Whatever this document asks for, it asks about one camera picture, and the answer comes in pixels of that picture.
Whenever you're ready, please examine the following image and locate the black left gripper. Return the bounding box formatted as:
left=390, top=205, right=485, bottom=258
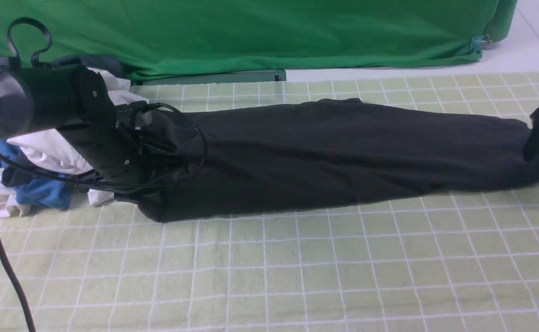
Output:
left=57, top=124, right=189, bottom=190

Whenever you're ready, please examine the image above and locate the dark gray long-sleeve shirt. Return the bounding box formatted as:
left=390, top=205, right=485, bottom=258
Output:
left=115, top=98, right=539, bottom=222

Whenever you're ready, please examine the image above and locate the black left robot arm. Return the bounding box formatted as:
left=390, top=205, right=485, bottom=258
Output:
left=0, top=66, right=188, bottom=193

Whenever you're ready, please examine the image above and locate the white crumpled shirt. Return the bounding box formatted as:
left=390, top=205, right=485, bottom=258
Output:
left=0, top=69, right=145, bottom=218

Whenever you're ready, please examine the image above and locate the teal binder clip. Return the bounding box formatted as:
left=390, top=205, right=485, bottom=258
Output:
left=468, top=34, right=493, bottom=54

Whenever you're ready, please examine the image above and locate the blue crumpled garment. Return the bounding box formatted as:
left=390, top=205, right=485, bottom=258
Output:
left=0, top=160, right=71, bottom=214

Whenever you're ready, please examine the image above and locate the green backdrop cloth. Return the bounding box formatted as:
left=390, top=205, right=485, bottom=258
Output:
left=0, top=0, right=517, bottom=81

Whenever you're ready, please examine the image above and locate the dark green metal bar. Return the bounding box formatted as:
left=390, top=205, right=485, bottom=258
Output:
left=132, top=69, right=287, bottom=86

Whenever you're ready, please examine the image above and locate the light green checkered table mat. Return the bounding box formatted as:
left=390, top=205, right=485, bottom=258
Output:
left=0, top=71, right=539, bottom=332

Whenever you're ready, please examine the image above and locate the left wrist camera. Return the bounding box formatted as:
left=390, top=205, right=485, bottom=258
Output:
left=115, top=101, right=153, bottom=129

